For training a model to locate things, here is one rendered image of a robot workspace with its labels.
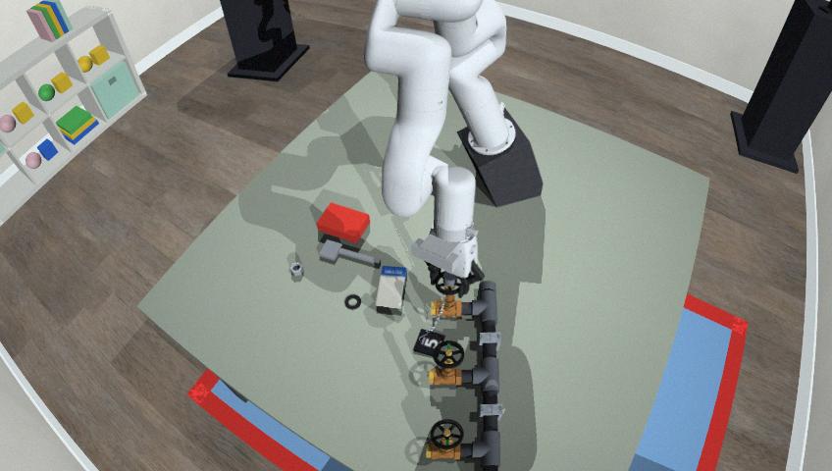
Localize bag of cable ties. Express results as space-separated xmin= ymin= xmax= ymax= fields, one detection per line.
xmin=376 ymin=266 xmax=407 ymax=309

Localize red block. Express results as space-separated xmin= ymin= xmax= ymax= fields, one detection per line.
xmin=316 ymin=202 xmax=370 ymax=243

